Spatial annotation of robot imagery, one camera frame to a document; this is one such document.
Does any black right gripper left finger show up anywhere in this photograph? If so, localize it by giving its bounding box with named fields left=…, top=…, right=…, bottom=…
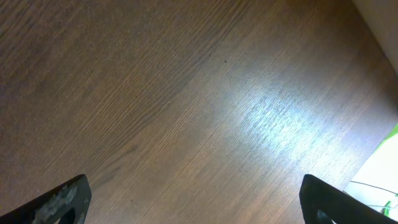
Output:
left=1, top=174, right=92, bottom=224

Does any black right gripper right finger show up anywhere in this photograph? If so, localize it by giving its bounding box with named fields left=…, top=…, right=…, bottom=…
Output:
left=299, top=174, right=397, bottom=224

